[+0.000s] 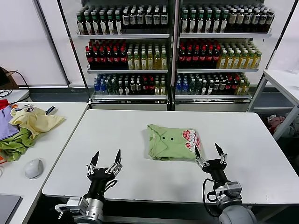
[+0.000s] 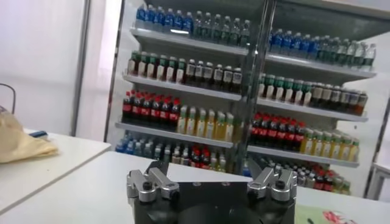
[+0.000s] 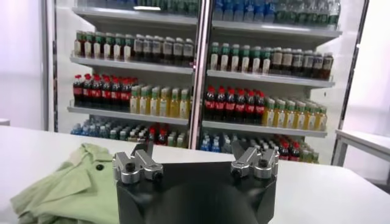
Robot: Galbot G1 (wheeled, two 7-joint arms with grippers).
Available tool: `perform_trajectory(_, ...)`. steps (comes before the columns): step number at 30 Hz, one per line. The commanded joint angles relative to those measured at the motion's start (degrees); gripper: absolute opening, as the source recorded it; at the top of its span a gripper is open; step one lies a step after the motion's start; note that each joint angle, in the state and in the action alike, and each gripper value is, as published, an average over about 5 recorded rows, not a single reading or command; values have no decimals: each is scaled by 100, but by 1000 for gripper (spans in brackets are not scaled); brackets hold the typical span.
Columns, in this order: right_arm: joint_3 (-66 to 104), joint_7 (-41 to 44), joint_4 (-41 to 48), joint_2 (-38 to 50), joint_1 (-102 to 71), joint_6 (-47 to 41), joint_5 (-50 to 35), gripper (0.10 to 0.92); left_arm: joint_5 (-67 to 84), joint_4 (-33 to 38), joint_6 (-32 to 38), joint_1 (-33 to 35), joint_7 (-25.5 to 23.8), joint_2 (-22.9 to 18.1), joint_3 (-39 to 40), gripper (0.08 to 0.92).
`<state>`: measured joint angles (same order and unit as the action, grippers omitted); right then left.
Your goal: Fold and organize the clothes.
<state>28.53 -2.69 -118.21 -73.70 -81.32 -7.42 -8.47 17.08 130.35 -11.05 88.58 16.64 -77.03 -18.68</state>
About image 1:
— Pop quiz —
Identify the grey laptop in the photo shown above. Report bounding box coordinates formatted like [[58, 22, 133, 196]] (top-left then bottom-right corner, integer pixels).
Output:
[[0, 194, 23, 224]]

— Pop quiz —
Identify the green cap yellow bottle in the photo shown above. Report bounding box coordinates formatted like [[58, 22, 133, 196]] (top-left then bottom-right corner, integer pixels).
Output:
[[254, 51, 262, 69], [226, 50, 234, 69], [240, 50, 248, 69], [233, 50, 241, 69], [218, 50, 227, 69], [247, 50, 255, 69]]

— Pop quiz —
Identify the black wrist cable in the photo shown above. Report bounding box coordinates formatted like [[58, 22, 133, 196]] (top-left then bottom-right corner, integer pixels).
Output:
[[202, 178, 219, 217], [104, 179, 118, 191]]

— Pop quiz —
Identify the white metal frame table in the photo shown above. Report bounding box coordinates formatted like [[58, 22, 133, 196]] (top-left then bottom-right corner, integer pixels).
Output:
[[247, 69, 299, 140]]

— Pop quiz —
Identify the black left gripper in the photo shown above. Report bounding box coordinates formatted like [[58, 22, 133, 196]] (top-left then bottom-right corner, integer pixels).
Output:
[[86, 149, 123, 200]]

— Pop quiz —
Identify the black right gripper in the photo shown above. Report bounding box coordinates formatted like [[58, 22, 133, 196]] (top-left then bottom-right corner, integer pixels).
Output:
[[194, 143, 228, 187]]

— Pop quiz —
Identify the thin black cable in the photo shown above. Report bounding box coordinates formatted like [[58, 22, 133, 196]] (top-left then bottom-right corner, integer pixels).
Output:
[[13, 70, 30, 91]]

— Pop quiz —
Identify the metal shelf unit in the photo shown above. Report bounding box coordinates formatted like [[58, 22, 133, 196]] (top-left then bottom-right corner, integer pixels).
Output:
[[174, 0, 299, 112], [57, 0, 176, 112]]

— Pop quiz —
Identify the light green polo shirt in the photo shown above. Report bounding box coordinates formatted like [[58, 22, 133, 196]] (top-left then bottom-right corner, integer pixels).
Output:
[[146, 123, 205, 161]]

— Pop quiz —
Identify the green cap dark bottle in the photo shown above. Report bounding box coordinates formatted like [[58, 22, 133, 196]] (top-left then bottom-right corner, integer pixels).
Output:
[[205, 10, 213, 33], [189, 10, 197, 33], [84, 11, 92, 35], [221, 10, 228, 33], [107, 11, 114, 35], [213, 10, 221, 33], [99, 11, 106, 35], [114, 10, 122, 35], [197, 10, 205, 33], [181, 10, 189, 33], [77, 12, 85, 35], [91, 11, 98, 35]]

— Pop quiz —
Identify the pink crumpled cloth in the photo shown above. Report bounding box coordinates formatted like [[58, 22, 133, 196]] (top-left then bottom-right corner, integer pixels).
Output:
[[267, 113, 287, 134]]

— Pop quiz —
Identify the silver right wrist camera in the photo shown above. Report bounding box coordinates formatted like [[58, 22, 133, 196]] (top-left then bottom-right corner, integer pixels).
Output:
[[225, 182, 242, 199]]

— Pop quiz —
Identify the white label black bottle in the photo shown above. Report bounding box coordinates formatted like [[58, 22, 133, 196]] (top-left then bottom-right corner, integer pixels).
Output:
[[145, 9, 153, 29], [160, 8, 168, 29], [122, 9, 129, 29], [153, 9, 160, 29], [129, 9, 136, 29], [136, 9, 144, 29]]

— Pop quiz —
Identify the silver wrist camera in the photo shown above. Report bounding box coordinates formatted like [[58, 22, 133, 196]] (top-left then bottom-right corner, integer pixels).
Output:
[[66, 197, 84, 213], [225, 182, 242, 199]]

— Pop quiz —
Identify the red cap cola bottle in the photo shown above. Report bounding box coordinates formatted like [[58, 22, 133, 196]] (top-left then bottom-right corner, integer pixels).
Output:
[[213, 46, 221, 68], [192, 46, 200, 68], [92, 46, 99, 70], [106, 46, 113, 70], [185, 46, 193, 68], [119, 46, 127, 70], [85, 46, 92, 70], [199, 46, 207, 68], [99, 46, 106, 70], [178, 46, 186, 68], [112, 46, 120, 70], [206, 46, 214, 68]]

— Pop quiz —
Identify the beige label dark bottle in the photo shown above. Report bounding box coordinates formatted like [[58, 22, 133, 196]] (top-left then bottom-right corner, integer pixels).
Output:
[[228, 9, 236, 32], [236, 9, 244, 32]]

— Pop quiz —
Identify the white computer mouse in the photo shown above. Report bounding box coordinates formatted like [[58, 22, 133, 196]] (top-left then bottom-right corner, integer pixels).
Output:
[[24, 158, 44, 180]]

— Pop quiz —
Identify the purple garment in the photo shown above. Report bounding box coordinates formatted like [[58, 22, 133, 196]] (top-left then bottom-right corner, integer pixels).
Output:
[[0, 106, 21, 141]]

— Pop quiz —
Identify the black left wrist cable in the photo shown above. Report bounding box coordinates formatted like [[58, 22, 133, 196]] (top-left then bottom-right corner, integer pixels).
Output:
[[104, 179, 118, 191]]

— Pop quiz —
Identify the brown cardboard box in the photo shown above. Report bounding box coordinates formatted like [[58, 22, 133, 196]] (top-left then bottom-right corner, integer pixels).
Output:
[[0, 66, 19, 90]]

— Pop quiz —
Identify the grey label dark bottle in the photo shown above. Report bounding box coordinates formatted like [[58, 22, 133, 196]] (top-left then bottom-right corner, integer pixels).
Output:
[[267, 9, 275, 32], [244, 9, 252, 32], [259, 9, 267, 32], [252, 9, 260, 32]]

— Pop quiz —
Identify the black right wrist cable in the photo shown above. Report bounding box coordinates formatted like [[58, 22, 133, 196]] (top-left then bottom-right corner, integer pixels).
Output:
[[202, 178, 219, 217]]

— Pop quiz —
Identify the pale yellow shirt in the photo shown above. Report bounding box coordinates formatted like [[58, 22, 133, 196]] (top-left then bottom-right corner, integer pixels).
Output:
[[8, 107, 66, 140]]

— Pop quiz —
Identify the black diagonal frame pole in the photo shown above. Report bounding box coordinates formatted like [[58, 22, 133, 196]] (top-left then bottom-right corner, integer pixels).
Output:
[[32, 0, 72, 88]]

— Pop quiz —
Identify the crumpled olive green garment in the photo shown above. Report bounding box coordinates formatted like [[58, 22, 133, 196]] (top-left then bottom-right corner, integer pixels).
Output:
[[0, 127, 36, 162]]

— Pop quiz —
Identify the grey crumpled cloth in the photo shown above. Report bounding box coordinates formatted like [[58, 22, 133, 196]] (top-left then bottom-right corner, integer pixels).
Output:
[[287, 116, 299, 137]]

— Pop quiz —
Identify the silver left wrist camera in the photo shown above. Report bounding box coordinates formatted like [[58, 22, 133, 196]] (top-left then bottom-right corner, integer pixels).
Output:
[[66, 197, 84, 213]]

